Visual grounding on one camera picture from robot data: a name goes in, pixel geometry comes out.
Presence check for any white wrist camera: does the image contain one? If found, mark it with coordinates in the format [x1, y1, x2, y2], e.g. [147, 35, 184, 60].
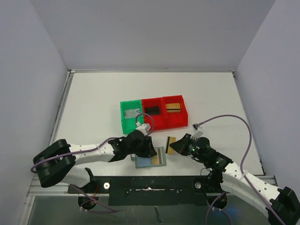
[136, 123, 151, 135]
[191, 123, 204, 140]

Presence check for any grey-green card holder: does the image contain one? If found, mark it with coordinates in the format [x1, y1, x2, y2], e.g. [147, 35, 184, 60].
[130, 147, 167, 169]

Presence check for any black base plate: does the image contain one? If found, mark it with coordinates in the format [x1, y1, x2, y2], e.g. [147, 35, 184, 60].
[81, 175, 222, 206]

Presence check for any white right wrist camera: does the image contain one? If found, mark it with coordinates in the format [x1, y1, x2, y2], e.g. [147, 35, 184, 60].
[191, 123, 204, 140]

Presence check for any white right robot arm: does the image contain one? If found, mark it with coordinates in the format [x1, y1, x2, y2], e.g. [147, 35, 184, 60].
[170, 134, 300, 225]

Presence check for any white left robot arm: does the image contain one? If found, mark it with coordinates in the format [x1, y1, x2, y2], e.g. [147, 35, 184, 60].
[30, 130, 157, 193]

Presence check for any red plastic bin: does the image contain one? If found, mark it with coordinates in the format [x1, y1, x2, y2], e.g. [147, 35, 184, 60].
[162, 95, 188, 129]
[142, 97, 167, 131]

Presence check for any green plastic bin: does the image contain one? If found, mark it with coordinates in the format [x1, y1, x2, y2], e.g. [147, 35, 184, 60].
[120, 99, 143, 135]

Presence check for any red plastic bin middle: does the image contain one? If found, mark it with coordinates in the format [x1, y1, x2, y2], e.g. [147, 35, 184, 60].
[142, 97, 167, 131]

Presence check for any black card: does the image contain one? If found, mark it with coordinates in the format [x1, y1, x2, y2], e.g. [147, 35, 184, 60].
[144, 106, 160, 115]

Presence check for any aluminium frame rail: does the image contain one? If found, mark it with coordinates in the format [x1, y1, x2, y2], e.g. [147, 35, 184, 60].
[18, 70, 98, 225]

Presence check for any red plastic bin right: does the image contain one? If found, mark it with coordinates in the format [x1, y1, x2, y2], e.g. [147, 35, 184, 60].
[162, 95, 188, 129]

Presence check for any gold card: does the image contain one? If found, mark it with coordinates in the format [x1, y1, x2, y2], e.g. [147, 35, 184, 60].
[151, 148, 164, 165]
[165, 103, 181, 113]
[165, 136, 176, 155]

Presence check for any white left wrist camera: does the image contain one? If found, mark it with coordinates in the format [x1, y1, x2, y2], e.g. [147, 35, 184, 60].
[136, 123, 151, 135]

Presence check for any silver VIP card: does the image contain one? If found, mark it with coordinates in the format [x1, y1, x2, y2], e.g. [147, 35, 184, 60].
[124, 108, 141, 119]

